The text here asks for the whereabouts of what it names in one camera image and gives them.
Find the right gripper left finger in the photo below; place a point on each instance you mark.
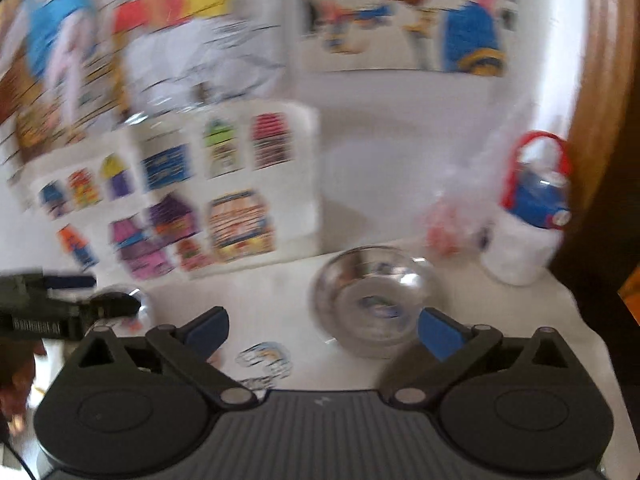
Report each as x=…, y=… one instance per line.
x=185, y=351

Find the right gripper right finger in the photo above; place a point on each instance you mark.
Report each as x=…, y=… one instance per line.
x=456, y=348

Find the person's hand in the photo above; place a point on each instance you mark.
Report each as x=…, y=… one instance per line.
x=17, y=374

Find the shiny steel bowl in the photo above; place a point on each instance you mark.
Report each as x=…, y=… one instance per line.
x=368, y=299

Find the white blue water bottle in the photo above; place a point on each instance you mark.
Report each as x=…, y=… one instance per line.
x=528, y=225

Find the clear plastic bag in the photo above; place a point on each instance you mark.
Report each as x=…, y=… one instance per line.
x=457, y=216

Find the houses drawing sheet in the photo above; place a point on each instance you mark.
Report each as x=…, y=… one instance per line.
x=181, y=195

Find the colourful girl drawing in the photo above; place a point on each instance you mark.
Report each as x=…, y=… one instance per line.
x=75, y=69

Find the cartoon characters drawing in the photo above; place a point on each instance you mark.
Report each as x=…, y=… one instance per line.
x=445, y=36

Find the wooden door frame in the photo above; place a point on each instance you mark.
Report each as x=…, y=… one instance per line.
x=597, y=141

